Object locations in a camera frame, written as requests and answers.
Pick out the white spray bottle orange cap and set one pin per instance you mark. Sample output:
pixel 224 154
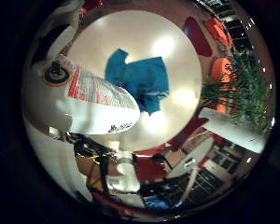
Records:
pixel 93 102

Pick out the blue striped cloth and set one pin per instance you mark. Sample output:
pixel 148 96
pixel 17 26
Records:
pixel 140 79

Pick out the dark red oval rug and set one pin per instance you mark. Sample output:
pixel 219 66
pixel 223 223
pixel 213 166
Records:
pixel 197 35

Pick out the orange sofa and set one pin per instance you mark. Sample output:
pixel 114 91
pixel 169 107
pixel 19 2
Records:
pixel 219 31

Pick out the orange armchair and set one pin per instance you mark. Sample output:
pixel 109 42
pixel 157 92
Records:
pixel 221 77

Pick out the green potted plant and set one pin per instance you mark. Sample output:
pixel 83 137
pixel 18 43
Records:
pixel 245 93

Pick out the white long table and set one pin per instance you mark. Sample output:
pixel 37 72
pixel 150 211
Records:
pixel 233 130

